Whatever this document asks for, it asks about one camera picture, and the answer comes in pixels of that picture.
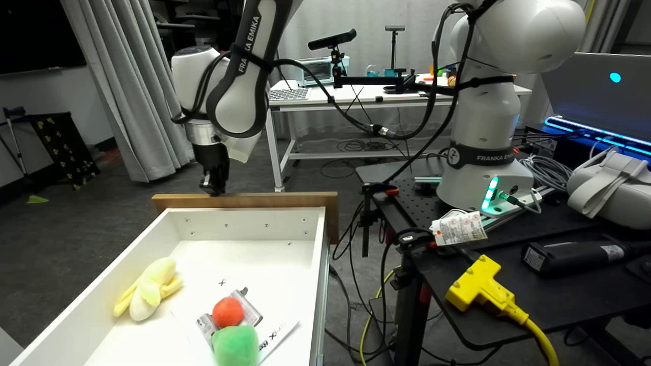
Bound yellow plush toy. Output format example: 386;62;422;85
113;255;186;323

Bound wide grey curtain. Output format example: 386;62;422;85
60;0;203;185

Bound black stereo camera on clamp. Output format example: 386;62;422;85
308;27;360;53

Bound black wall screen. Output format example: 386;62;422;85
0;0;90;76

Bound grey T-shaped stand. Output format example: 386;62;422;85
382;25;407;71

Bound grey VR headset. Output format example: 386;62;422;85
565;149;651;232

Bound yellow outlet box with cable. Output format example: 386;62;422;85
444;252;562;366

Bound grey keyboard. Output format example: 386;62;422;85
266;80;312;109

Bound grey cable bundle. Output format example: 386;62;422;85
519;153;574;198

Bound black floor cables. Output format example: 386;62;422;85
324;196;416;366

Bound coloured toy blocks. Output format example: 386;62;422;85
425;64;457;80

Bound grey curtain behind laptop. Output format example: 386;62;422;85
585;0;651;57

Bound orange ball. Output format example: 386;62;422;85
212;296;247;330

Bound black perforated panel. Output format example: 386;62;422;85
29;111;101;192

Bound grey laptop with blue light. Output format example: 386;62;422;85
539;51;651;163

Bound teal box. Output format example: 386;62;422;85
291;57;334;87

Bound white metal table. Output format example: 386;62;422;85
261;77;535;193

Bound black robot table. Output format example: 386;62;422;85
355;160;651;366

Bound white red crumpled packet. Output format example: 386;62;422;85
429;208;491;249

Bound clear plastic packet with paper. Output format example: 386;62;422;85
196;274;302;363

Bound black cable on robot arm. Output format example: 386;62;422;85
172;0;501;144

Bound green fuzzy ball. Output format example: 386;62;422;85
212;323;262;366

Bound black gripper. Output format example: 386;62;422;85
197;141;233;199

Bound black power brick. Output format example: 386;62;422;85
521;232;651;276

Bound white drawer with wooden front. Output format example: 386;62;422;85
9;190;342;366

